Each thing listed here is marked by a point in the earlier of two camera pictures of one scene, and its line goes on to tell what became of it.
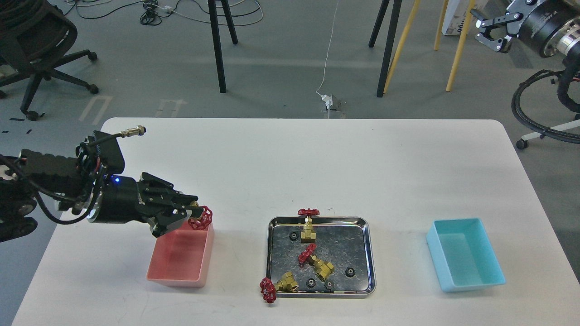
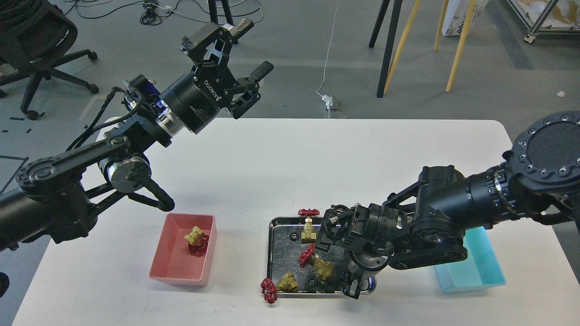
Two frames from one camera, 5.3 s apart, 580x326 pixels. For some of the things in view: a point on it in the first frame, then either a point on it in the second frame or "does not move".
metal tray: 341,264 does not move
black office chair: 35,35 does not move
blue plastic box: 465,254 does not move
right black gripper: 540,18 to 366,233
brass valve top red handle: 308,235 does not move
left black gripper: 119,199 to 195,101
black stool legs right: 396,10 does not move
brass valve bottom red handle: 268,289 does not move
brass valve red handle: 201,222 to 198,242
